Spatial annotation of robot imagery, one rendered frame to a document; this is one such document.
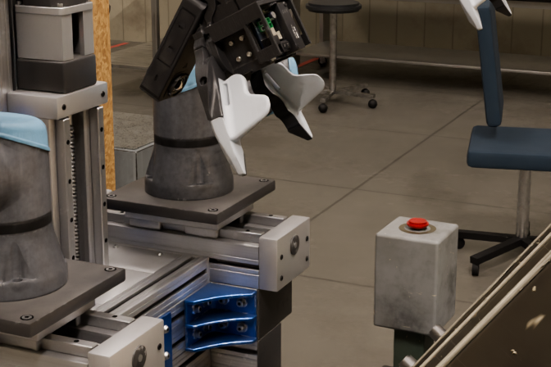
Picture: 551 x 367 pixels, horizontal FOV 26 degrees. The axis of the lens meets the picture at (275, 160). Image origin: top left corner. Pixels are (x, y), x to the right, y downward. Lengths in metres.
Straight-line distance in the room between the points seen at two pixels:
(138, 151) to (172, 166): 2.76
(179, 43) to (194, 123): 0.83
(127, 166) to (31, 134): 3.21
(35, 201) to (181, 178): 0.45
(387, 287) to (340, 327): 1.97
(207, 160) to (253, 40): 0.91
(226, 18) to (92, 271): 0.66
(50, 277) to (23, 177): 0.14
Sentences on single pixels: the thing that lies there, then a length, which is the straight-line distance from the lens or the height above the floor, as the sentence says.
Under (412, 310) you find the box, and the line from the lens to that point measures 2.18.
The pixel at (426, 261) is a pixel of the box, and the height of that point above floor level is 0.89.
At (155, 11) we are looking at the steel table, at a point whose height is 0.59.
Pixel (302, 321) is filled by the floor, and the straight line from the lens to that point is 4.19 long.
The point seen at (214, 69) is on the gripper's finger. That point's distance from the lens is 1.09.
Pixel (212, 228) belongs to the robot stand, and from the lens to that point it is 1.96.
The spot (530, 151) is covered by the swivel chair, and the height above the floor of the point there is 0.49.
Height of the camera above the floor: 1.61
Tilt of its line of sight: 15 degrees down
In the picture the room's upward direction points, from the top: straight up
